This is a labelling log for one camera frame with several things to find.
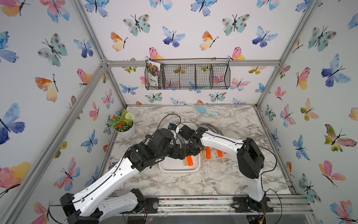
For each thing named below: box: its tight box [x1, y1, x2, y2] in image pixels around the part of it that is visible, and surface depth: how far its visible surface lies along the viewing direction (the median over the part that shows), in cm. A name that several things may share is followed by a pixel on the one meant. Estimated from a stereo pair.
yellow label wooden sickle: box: [200, 122, 225, 137], surface depth 109 cm
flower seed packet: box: [146, 59, 161, 88], surface depth 91 cm
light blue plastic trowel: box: [195, 105, 220, 116], surface depth 119 cm
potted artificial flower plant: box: [110, 108, 136, 139], surface depth 93 cm
